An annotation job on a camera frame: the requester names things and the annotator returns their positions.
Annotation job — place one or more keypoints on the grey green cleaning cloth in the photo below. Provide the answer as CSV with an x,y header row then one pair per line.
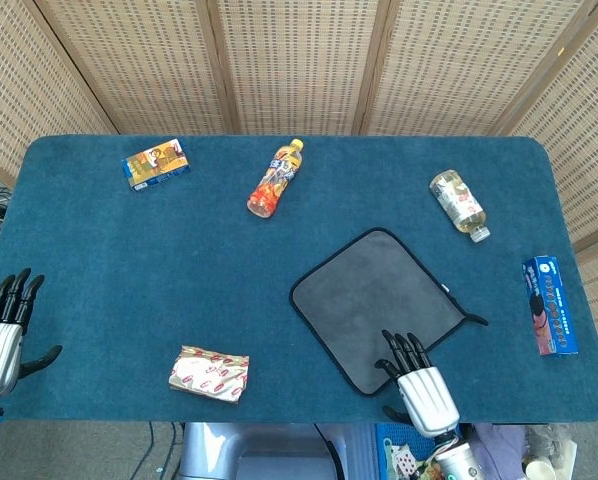
x,y
369,295

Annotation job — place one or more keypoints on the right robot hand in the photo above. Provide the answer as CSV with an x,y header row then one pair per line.
x,y
426,397

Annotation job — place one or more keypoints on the orange juice bottle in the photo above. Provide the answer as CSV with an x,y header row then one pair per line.
x,y
274,180

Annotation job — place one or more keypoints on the gold Lipton tea package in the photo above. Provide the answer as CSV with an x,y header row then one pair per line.
x,y
209,375

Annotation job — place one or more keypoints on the pale tea bottle white cap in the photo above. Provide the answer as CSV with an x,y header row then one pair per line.
x,y
459,202

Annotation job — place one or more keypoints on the woven bamboo folding screen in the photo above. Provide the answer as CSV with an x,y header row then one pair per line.
x,y
299,65

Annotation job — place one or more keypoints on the lavender cloth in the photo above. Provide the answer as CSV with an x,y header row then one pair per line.
x,y
499,450

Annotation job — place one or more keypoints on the paper cup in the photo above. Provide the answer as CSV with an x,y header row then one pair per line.
x,y
539,471

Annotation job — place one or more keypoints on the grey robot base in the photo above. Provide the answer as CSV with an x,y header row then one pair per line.
x,y
259,452

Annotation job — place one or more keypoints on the teal carpet table cover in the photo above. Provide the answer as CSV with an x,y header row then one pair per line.
x,y
154,275

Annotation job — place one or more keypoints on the yellow blue snack box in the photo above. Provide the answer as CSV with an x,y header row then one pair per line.
x,y
156,165

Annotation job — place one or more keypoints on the blue plastic basket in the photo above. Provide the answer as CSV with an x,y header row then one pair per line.
x,y
394,435

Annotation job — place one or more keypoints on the long blue cardboard box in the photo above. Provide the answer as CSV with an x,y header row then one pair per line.
x,y
549,305

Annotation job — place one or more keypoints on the playing cards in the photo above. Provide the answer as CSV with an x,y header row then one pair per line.
x,y
405,460

